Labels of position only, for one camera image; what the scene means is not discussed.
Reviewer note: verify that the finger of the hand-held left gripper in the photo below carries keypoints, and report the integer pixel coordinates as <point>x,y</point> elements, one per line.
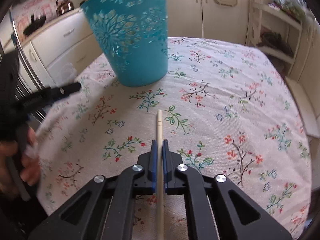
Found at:
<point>65,90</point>

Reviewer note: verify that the green plastic bag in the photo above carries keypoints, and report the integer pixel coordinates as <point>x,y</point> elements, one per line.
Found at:
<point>290,2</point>

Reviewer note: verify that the cream base cabinet with drawers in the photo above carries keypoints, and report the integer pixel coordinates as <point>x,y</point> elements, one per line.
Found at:
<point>62,42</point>

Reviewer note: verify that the cream base cabinet with doors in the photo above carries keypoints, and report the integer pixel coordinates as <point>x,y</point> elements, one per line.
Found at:
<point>190,12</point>

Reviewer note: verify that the person's left hand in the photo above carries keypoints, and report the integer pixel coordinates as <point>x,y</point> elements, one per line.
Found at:
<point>31,160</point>

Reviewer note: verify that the floral white tablecloth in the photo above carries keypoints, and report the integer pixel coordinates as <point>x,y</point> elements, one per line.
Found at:
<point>225,92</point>

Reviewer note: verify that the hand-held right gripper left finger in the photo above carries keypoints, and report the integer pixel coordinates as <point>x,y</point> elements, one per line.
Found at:
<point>154,160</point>

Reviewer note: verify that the white wooden shelf rack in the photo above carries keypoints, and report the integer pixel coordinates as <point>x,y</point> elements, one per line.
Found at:
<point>255,22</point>

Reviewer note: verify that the turquoise perforated plastic basket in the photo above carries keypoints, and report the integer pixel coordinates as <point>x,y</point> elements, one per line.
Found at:
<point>140,62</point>

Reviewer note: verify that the pale bamboo chopstick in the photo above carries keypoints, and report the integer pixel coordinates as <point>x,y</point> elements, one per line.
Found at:
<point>159,127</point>

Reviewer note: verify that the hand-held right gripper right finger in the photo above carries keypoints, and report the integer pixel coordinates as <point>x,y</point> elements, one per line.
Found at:
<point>165,160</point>

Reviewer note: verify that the cream cabinet with panelled drawers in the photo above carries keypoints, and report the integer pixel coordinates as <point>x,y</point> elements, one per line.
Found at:
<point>307,55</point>

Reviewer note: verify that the steel kettle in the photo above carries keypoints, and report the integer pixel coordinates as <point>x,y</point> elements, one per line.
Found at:
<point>64,6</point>

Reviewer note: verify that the black wok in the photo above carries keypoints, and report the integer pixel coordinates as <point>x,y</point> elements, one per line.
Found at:
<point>33,26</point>

